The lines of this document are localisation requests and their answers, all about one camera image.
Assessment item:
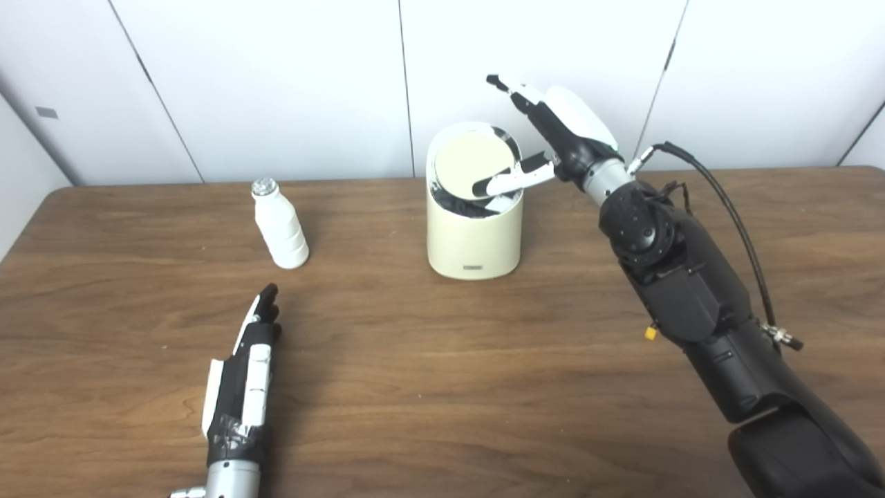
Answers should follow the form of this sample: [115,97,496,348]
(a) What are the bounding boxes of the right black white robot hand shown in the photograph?
[472,74,620,198]

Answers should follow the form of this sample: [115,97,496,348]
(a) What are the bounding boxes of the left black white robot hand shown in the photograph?
[202,284,283,465]

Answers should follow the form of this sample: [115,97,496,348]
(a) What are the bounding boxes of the cream round bin lid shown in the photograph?
[434,130,518,201]

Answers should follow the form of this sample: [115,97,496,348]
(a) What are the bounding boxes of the small white plastic bottle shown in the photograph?
[250,178,310,270]

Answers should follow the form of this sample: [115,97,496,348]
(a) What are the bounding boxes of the cream-colored plastic bin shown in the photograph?
[425,122,524,281]

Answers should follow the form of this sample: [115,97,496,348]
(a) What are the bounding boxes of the black bin liner bag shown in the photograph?
[429,127,523,219]

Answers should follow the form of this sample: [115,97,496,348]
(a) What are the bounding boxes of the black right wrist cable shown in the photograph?
[626,141,804,351]

